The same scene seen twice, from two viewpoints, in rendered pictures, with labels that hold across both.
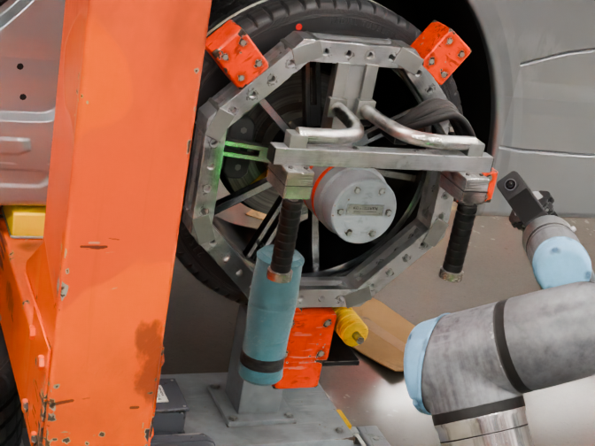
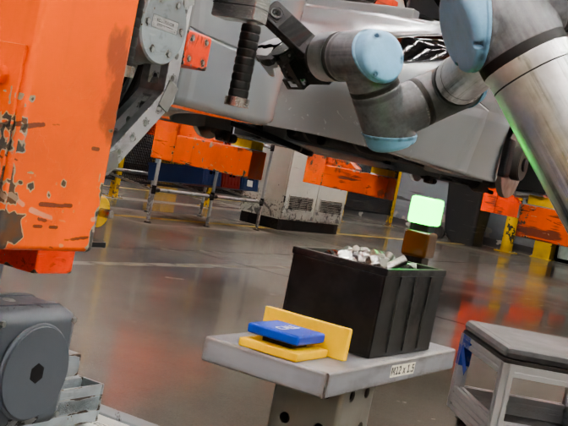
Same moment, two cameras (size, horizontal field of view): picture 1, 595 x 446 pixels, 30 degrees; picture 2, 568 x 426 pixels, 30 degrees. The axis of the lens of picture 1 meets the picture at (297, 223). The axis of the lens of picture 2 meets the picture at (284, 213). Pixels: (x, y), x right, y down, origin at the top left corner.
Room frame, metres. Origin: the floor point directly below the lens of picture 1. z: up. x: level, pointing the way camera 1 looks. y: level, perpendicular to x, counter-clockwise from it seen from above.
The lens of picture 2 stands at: (0.30, 0.75, 0.68)
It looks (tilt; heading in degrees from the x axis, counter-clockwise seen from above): 3 degrees down; 323
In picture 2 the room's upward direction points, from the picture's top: 11 degrees clockwise
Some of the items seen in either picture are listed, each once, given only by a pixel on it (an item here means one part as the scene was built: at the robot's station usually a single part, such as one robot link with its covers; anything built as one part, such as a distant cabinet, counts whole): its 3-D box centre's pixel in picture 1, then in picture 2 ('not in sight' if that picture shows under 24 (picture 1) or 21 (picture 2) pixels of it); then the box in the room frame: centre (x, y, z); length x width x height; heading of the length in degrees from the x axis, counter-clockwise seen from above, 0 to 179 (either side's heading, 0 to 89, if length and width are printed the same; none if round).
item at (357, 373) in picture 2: not in sight; (341, 353); (1.35, -0.19, 0.44); 0.43 x 0.17 x 0.03; 115
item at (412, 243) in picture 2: not in sight; (419, 243); (1.43, -0.37, 0.59); 0.04 x 0.04 x 0.04; 25
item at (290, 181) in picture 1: (289, 175); not in sight; (1.77, 0.03, 0.93); 0.09 x 0.05 x 0.05; 25
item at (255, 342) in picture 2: not in sight; (283, 346); (1.28, -0.03, 0.45); 0.08 x 0.08 x 0.01; 25
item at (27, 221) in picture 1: (43, 212); not in sight; (1.94, 0.48, 0.71); 0.14 x 0.14 x 0.05; 25
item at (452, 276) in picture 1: (459, 238); (244, 62); (1.89, -0.29, 0.83); 0.04 x 0.04 x 0.16
